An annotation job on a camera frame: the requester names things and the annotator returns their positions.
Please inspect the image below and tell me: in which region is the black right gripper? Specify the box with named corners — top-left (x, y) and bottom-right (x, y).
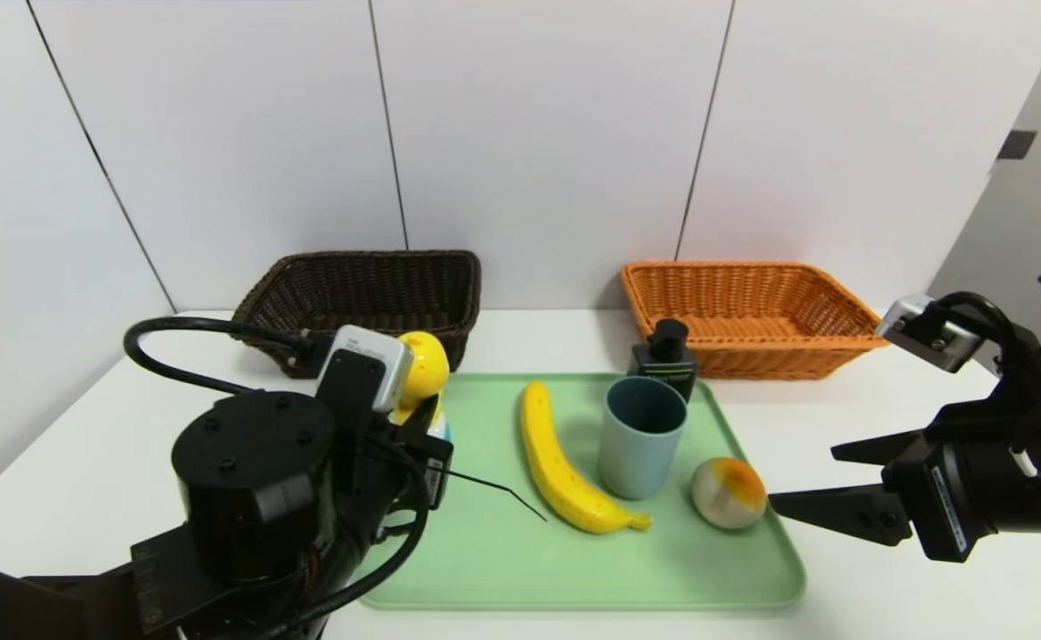
top-left (767, 428), bottom-right (1041, 564)

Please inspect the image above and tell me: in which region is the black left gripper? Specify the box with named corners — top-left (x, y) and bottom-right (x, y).
top-left (365, 393), bottom-right (454, 510)

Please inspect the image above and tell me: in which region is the yellow duck toy car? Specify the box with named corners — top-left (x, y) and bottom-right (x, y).
top-left (393, 332), bottom-right (451, 441)

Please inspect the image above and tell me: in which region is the yellow banana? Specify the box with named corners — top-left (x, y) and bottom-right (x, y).
top-left (520, 380), bottom-right (653, 535)

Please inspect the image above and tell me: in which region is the dark brown wicker basket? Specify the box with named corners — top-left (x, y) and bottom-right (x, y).
top-left (232, 250), bottom-right (483, 380)

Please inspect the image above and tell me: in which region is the orange wicker basket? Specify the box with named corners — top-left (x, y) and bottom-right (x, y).
top-left (621, 260), bottom-right (895, 381)

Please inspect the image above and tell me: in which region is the orange and white peach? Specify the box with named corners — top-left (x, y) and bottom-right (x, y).
top-left (691, 457), bottom-right (767, 531)

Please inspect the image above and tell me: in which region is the blue plastic cup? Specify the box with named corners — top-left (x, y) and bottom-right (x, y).
top-left (597, 376), bottom-right (690, 500)

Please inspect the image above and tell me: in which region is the light green plastic tray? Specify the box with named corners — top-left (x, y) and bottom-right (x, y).
top-left (362, 372), bottom-right (807, 611)

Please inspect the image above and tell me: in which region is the black pump bottle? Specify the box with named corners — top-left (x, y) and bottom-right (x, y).
top-left (629, 318), bottom-right (699, 403)

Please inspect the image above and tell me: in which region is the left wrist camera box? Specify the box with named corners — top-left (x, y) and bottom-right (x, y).
top-left (317, 325), bottom-right (414, 412)

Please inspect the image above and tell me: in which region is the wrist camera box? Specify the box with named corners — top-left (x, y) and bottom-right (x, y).
top-left (876, 295), bottom-right (983, 372)
top-left (317, 325), bottom-right (414, 412)

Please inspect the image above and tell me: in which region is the thin black cable tie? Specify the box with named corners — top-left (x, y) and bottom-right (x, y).
top-left (444, 467), bottom-right (548, 523)

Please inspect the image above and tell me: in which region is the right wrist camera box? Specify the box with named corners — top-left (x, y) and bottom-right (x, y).
top-left (876, 295), bottom-right (983, 372)

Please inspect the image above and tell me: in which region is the black right camera cable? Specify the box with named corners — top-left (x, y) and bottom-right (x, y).
top-left (933, 292), bottom-right (1032, 365)

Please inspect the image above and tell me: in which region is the black camera cable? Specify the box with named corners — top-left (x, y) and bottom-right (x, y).
top-left (933, 292), bottom-right (1032, 365)
top-left (124, 317), bottom-right (325, 396)

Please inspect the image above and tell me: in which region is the black left camera cable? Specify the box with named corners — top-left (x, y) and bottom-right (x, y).
top-left (124, 317), bottom-right (325, 396)

